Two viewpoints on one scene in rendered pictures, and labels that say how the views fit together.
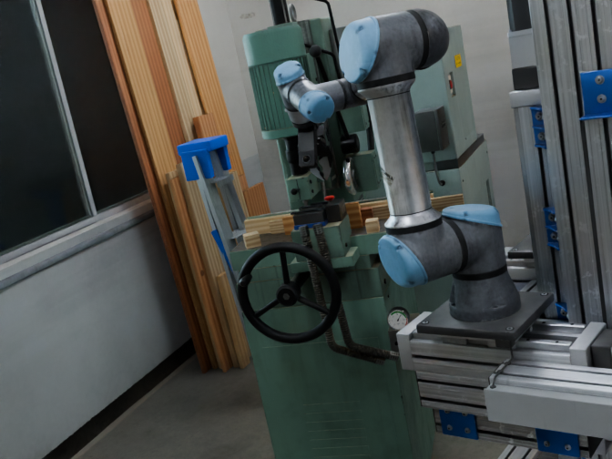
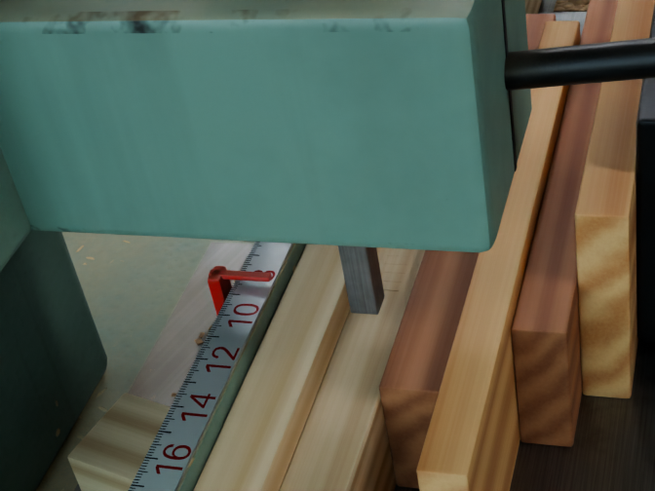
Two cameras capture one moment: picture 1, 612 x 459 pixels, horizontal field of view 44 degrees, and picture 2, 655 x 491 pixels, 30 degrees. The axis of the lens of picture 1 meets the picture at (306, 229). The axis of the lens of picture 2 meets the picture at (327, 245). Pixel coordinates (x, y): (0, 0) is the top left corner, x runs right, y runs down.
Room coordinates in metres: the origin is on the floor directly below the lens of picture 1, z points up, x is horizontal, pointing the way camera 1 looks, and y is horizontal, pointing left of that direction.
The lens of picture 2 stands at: (2.26, 0.28, 1.20)
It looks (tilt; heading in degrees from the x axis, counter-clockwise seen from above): 37 degrees down; 276
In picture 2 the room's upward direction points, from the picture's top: 11 degrees counter-clockwise
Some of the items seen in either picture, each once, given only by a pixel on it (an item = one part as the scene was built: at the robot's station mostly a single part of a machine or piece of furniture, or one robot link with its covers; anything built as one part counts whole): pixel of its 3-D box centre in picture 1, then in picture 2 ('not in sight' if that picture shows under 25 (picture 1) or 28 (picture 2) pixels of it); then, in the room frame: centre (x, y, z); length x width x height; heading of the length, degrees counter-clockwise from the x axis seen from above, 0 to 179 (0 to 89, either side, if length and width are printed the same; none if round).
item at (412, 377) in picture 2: not in sight; (487, 214); (2.24, -0.09, 0.92); 0.23 x 0.02 x 0.04; 74
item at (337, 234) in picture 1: (322, 237); not in sight; (2.08, -0.04, 0.92); 0.15 x 0.13 x 0.09; 74
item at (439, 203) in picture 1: (363, 214); (475, 97); (2.24, -0.18, 0.92); 0.60 x 0.02 x 0.04; 74
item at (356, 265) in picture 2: not in sight; (356, 243); (2.29, -0.02, 0.97); 0.01 x 0.01 x 0.05; 74
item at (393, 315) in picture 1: (399, 321); not in sight; (2.01, -0.21, 0.65); 0.06 x 0.04 x 0.08; 74
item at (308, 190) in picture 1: (305, 187); (265, 90); (2.30, -0.02, 1.03); 0.14 x 0.07 x 0.09; 164
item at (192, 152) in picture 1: (242, 270); not in sight; (3.15, 0.30, 0.58); 0.27 x 0.25 x 1.16; 66
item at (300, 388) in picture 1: (349, 372); not in sight; (2.40, -0.05, 0.36); 0.58 x 0.45 x 0.71; 164
